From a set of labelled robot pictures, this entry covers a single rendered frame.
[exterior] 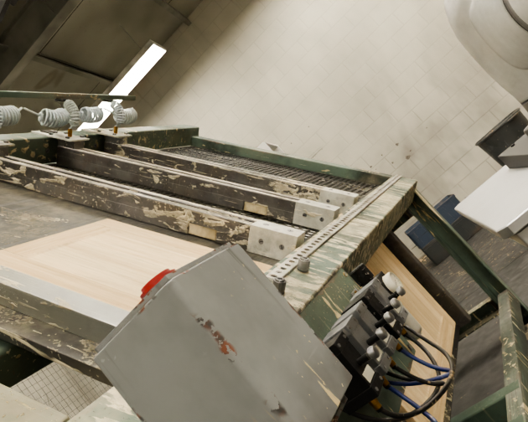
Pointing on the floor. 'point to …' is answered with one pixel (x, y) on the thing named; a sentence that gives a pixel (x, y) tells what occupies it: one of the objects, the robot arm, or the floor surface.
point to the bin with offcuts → (504, 135)
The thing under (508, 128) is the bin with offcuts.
